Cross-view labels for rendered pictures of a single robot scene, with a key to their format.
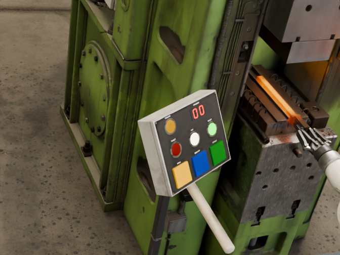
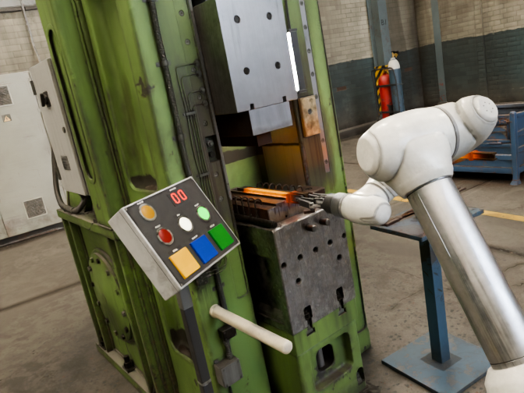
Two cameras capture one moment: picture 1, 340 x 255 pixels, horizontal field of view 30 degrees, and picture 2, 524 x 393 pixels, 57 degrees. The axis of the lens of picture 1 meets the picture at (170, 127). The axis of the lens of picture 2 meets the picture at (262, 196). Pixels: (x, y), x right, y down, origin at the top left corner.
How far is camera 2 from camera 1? 105 cm
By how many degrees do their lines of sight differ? 23
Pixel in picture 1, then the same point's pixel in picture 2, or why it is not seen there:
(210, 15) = (157, 113)
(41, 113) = (79, 359)
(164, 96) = not seen: hidden behind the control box
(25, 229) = not seen: outside the picture
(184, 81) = not seen: hidden behind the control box
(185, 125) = (168, 210)
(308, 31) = (259, 96)
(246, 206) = (290, 310)
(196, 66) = (168, 175)
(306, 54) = (268, 122)
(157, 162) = (148, 256)
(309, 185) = (341, 267)
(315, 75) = (295, 167)
